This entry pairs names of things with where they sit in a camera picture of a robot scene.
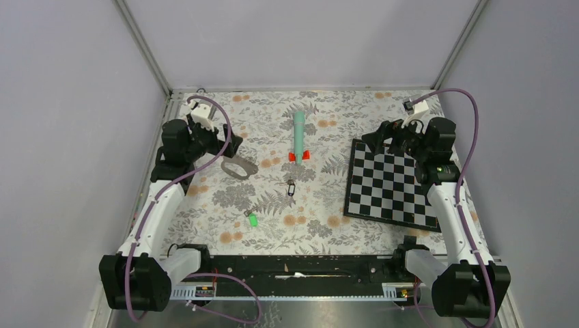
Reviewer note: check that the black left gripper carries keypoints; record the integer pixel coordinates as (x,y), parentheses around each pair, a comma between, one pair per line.
(218,145)

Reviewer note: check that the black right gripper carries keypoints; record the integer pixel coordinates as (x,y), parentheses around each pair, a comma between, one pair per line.
(375,140)

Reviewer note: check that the silver carabiner keyring with chain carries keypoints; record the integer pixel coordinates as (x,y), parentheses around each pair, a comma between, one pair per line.
(238,167)

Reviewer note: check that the black key tag with key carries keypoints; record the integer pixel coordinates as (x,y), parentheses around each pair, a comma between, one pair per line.
(291,188)

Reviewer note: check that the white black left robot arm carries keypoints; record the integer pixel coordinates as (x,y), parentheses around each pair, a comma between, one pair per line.
(135,277)

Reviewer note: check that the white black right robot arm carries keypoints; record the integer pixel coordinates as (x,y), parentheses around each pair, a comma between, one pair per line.
(469,284)

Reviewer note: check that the black white checkerboard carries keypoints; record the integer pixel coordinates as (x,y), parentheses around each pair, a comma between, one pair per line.
(382,187)

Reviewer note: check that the teal rolling pin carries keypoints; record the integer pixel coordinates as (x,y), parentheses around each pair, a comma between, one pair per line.
(299,121)

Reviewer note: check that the red rolling pin stand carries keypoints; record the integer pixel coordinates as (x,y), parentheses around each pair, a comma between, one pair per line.
(299,158)

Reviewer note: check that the floral patterned table mat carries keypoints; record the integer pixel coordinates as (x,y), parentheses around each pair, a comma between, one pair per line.
(312,221)

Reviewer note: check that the green key tag with key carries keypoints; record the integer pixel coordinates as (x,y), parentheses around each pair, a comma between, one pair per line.
(250,214)

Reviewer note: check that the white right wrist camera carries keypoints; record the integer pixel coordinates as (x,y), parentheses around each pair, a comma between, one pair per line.
(415,111)

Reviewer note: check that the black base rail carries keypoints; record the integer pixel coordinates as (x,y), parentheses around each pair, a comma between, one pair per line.
(276,270)

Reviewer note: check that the white slotted cable duct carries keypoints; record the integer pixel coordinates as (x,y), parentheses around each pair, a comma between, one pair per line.
(292,292)

